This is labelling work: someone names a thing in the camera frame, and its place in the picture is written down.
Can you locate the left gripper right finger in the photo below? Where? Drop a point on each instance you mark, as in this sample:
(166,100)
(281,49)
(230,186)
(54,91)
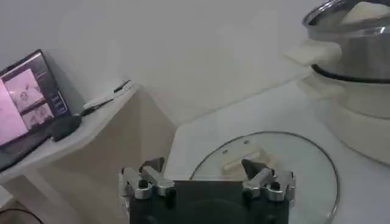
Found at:
(265,182)

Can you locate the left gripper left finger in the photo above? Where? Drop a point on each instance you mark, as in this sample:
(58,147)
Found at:
(152,179)

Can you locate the round glass lid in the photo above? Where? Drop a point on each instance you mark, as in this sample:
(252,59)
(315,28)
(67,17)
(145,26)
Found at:
(304,170)

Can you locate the white side desk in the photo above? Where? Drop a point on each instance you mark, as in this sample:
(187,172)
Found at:
(91,170)

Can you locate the small black white device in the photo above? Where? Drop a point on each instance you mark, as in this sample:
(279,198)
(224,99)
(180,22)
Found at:
(105,99)

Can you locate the black computer mouse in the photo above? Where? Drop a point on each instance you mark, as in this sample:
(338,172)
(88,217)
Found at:
(65,128)

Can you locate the white electric cooker base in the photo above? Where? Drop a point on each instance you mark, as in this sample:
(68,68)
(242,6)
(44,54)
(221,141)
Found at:
(359,121)

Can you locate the black laptop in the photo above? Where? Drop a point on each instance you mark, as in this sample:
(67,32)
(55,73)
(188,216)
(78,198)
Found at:
(27,106)

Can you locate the steel perforated steamer pot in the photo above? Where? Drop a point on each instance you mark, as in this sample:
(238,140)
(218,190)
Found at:
(356,51)

